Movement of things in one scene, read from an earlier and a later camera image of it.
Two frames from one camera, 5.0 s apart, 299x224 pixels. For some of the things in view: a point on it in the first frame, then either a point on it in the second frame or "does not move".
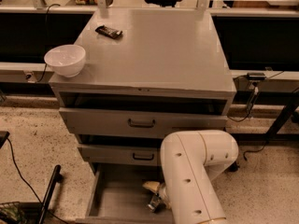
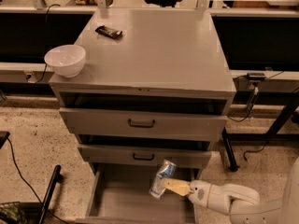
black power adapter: (256, 76) does not move
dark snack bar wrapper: (109, 32) does not move
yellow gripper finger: (152, 186) to (178, 186)
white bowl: (66, 61) does not move
